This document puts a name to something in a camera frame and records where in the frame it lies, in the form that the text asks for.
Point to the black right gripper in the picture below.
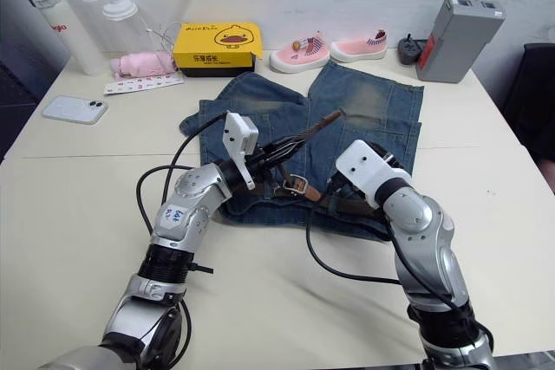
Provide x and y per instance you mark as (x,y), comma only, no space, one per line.
(342,190)

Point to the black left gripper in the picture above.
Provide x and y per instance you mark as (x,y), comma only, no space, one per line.
(260,158)

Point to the brown braided belt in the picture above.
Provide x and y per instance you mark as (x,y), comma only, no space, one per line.
(323,124)

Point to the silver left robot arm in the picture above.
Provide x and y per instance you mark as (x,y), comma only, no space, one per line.
(195,188)

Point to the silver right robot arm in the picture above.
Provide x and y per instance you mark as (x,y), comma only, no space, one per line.
(425,222)

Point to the blue denim shorts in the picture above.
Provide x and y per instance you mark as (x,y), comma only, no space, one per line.
(260,97)

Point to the pink shoe with duck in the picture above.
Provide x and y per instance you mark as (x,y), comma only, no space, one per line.
(295,60)

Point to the pink shoe with striped collar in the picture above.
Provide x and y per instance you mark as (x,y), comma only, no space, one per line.
(355,47)

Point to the yellow duck shoe box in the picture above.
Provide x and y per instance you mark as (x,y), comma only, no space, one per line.
(199,45)

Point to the black power adapter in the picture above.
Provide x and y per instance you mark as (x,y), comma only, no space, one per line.
(409,51)

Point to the white printed sticker strip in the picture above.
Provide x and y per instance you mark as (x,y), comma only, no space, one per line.
(143,83)

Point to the pink folded cloth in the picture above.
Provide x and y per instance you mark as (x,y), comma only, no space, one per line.
(139,64)

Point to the grey battery pack red label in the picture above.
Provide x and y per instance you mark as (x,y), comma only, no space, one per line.
(459,40)

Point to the black chair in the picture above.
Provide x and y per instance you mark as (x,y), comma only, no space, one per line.
(537,105)

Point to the translucent white capped bottle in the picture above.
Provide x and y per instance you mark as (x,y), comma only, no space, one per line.
(119,8)

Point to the white smartphone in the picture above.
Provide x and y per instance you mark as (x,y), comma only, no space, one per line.
(69,109)

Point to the tall white insulated bottle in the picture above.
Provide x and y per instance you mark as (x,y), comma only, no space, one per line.
(73,36)

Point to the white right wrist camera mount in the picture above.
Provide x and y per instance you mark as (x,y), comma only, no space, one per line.
(368,166)

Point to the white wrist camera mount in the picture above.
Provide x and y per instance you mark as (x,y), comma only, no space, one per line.
(368,166)
(238,131)

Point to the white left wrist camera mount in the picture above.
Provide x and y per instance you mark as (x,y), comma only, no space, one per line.
(238,131)

